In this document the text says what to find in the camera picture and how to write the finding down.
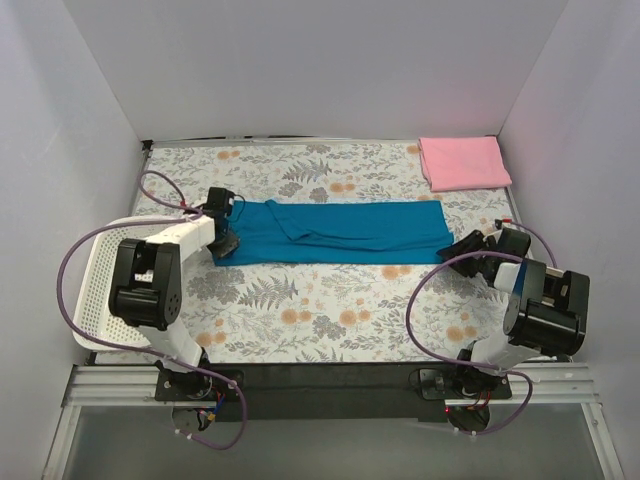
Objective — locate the floral patterned table mat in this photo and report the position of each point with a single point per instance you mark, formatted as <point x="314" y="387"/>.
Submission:
<point x="317" y="313"/>

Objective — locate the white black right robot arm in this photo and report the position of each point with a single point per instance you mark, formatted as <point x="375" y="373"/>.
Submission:
<point x="547" y="308"/>

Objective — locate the folded pink t shirt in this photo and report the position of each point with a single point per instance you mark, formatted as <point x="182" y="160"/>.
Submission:
<point x="459" y="164"/>

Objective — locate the black front mounting rail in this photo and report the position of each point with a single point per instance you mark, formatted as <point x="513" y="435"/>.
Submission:
<point x="330" y="391"/>

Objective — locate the aluminium table frame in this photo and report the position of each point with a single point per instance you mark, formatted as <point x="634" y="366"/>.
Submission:
<point x="552" y="427"/>

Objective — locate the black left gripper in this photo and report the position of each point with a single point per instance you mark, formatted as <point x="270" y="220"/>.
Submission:
<point x="225" y="244"/>

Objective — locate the white perforated plastic basket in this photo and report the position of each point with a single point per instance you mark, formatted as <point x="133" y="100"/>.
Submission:
<point x="92" y="314"/>

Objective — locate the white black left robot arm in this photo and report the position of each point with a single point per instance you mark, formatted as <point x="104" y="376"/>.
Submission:
<point x="146" y="287"/>

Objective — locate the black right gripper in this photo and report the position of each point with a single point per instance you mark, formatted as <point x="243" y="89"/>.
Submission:
<point x="467" y="252"/>

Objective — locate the teal blue t shirt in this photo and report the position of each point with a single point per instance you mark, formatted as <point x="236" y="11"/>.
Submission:
<point x="384" y="233"/>

